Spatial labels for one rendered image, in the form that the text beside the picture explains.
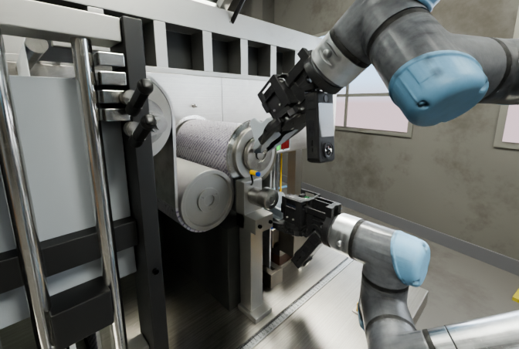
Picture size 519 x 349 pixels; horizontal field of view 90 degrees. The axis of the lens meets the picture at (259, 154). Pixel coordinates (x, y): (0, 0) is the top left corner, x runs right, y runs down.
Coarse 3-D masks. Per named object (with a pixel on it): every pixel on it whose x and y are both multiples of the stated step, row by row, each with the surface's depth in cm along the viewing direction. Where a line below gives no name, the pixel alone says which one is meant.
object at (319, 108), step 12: (312, 96) 40; (324, 96) 41; (312, 108) 40; (324, 108) 41; (312, 120) 41; (324, 120) 41; (312, 132) 41; (324, 132) 41; (312, 144) 41; (324, 144) 41; (312, 156) 41; (324, 156) 41
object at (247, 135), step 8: (240, 136) 53; (248, 136) 54; (240, 144) 53; (240, 152) 53; (272, 152) 60; (240, 160) 53; (272, 160) 60; (240, 168) 54; (248, 176) 55; (256, 176) 57
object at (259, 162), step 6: (252, 138) 55; (246, 144) 54; (252, 144) 53; (246, 150) 53; (252, 150) 53; (246, 156) 53; (252, 156) 54; (258, 156) 55; (264, 156) 57; (270, 156) 58; (246, 162) 53; (252, 162) 54; (258, 162) 55; (264, 162) 57; (252, 168) 54; (258, 168) 56; (264, 168) 57
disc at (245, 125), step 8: (248, 120) 54; (240, 128) 53; (248, 128) 55; (232, 136) 52; (232, 144) 52; (232, 152) 53; (232, 160) 53; (232, 168) 53; (232, 176) 54; (240, 176) 55; (264, 176) 60
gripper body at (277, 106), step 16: (304, 48) 41; (304, 64) 39; (272, 80) 44; (288, 80) 43; (304, 80) 41; (320, 80) 38; (272, 96) 45; (288, 96) 42; (304, 96) 41; (272, 112) 45; (288, 112) 42; (304, 112) 42; (288, 128) 45
